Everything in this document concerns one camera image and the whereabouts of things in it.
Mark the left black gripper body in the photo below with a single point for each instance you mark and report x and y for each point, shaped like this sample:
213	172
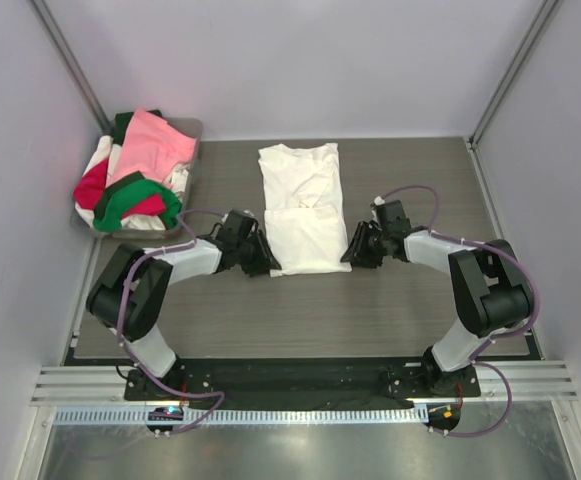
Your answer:
245	246

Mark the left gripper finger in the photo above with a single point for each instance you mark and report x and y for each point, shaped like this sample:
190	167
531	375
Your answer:
251	268
266	259

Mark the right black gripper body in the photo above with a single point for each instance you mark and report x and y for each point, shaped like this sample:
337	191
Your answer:
384	235

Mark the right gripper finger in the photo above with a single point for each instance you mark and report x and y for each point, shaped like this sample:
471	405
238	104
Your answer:
368	257
360	239

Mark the white t shirt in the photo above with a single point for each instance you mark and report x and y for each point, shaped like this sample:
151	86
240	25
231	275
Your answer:
303	215

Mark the clear plastic bin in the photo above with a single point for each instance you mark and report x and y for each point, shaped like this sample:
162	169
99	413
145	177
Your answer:
188	126

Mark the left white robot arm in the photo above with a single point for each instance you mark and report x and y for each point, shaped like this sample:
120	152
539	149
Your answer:
128	296

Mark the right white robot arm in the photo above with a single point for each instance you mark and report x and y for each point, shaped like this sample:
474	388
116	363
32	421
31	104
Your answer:
491	291

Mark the green t shirt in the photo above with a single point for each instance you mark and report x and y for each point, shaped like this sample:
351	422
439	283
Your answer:
121	196

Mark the pink t shirt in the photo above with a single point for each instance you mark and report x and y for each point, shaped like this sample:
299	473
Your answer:
151	147

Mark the red t shirt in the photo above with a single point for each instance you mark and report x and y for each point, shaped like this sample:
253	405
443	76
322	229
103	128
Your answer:
90	188

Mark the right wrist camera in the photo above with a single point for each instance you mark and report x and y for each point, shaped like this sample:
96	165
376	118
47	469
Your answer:
377	202

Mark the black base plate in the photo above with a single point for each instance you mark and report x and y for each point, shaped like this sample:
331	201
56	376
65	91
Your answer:
321	384

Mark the slotted cable duct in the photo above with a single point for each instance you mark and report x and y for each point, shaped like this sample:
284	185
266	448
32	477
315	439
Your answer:
136	415

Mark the aluminium front rail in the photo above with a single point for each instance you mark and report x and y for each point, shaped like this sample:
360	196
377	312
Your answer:
541	380

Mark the right aluminium frame post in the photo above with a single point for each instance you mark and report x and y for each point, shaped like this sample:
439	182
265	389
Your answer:
529	41

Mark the aluminium frame post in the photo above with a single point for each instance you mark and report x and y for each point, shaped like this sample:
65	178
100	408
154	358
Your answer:
529	41
69	60

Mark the left aluminium frame post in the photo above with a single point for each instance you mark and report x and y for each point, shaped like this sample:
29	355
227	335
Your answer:
69	60

